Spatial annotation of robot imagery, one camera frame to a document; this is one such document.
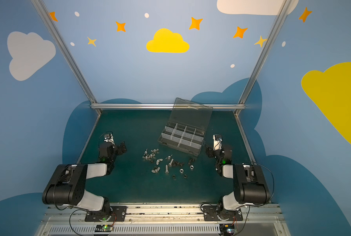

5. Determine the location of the rear aluminium frame bar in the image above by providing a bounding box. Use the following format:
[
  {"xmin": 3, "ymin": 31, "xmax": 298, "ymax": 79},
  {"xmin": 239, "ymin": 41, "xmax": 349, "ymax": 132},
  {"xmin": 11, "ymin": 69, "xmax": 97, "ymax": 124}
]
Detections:
[{"xmin": 91, "ymin": 103, "xmax": 245, "ymax": 110}]

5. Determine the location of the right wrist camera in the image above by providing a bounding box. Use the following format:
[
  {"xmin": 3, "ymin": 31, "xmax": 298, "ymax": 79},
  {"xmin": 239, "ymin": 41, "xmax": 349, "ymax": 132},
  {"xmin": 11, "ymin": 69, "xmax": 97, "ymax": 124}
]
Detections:
[{"xmin": 213, "ymin": 134, "xmax": 222, "ymax": 142}]

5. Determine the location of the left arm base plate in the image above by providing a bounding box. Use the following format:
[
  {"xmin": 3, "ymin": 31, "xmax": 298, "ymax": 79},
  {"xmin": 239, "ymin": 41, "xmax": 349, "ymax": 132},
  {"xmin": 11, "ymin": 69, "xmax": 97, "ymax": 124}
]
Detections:
[{"xmin": 85, "ymin": 206, "xmax": 127, "ymax": 222}]

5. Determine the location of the clear plastic organizer box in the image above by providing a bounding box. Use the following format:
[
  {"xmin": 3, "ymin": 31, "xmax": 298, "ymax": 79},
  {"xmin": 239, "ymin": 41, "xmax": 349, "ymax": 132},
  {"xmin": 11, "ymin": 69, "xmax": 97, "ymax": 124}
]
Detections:
[{"xmin": 158, "ymin": 98, "xmax": 213, "ymax": 156}]

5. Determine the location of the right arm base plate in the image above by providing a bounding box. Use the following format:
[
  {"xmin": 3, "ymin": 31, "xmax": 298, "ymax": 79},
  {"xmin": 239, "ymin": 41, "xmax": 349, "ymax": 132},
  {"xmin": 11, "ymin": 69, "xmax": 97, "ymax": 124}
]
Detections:
[{"xmin": 201, "ymin": 205, "xmax": 243, "ymax": 222}]

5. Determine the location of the left aluminium frame post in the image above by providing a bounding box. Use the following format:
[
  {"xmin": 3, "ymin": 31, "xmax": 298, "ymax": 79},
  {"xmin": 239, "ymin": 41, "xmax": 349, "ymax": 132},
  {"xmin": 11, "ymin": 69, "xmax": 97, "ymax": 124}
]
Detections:
[{"xmin": 31, "ymin": 0, "xmax": 98, "ymax": 105}]

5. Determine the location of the right aluminium frame post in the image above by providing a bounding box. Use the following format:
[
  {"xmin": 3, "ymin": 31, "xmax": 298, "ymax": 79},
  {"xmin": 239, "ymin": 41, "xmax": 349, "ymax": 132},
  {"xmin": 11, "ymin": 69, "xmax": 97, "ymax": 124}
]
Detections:
[{"xmin": 238, "ymin": 0, "xmax": 294, "ymax": 106}]

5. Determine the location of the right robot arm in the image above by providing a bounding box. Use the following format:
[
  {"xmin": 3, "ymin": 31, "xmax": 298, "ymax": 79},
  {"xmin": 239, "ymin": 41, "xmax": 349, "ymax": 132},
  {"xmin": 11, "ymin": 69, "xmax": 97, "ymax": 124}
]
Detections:
[{"xmin": 201, "ymin": 144, "xmax": 272, "ymax": 221}]

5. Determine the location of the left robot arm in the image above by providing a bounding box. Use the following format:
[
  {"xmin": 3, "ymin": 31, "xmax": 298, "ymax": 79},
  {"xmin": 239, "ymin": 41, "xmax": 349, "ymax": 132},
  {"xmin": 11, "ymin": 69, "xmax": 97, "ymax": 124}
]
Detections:
[{"xmin": 42, "ymin": 141, "xmax": 127, "ymax": 222}]

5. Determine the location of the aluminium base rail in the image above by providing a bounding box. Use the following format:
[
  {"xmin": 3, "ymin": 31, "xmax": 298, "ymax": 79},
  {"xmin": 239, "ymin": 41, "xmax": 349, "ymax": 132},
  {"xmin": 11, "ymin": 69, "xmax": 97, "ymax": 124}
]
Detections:
[{"xmin": 35, "ymin": 203, "xmax": 291, "ymax": 236}]

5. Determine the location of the left circuit board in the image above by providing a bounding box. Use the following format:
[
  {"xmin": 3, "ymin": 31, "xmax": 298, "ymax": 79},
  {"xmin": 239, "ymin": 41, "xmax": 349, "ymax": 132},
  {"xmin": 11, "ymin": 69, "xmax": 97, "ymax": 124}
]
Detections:
[{"xmin": 94, "ymin": 224, "xmax": 114, "ymax": 233}]

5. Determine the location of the circuit board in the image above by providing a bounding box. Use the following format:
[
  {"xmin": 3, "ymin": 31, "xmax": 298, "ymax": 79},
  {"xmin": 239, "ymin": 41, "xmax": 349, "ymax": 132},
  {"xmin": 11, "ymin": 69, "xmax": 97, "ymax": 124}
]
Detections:
[
  {"xmin": 219, "ymin": 224, "xmax": 236, "ymax": 236},
  {"xmin": 94, "ymin": 224, "xmax": 114, "ymax": 233}
]

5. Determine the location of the right circuit board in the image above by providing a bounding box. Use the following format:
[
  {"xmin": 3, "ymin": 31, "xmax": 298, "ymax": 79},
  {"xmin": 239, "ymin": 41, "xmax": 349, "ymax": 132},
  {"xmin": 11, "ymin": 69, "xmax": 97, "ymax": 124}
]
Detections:
[{"xmin": 219, "ymin": 224, "xmax": 236, "ymax": 236}]

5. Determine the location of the aluminium frame post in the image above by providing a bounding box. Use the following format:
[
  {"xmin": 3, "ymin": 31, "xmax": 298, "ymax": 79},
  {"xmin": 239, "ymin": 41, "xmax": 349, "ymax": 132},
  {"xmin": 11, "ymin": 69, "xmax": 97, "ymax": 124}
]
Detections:
[
  {"xmin": 238, "ymin": 0, "xmax": 294, "ymax": 106},
  {"xmin": 31, "ymin": 0, "xmax": 98, "ymax": 105}
]

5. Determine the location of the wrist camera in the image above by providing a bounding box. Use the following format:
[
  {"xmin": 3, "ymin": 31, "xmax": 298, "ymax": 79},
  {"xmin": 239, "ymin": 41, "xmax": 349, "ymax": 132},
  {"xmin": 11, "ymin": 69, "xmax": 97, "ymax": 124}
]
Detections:
[
  {"xmin": 213, "ymin": 134, "xmax": 222, "ymax": 142},
  {"xmin": 104, "ymin": 133, "xmax": 115, "ymax": 144}
]

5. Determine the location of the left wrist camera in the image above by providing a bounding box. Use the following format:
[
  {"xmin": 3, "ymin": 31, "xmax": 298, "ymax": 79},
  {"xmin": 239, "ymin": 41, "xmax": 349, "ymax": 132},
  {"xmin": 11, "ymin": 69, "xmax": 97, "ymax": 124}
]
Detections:
[{"xmin": 104, "ymin": 133, "xmax": 115, "ymax": 144}]

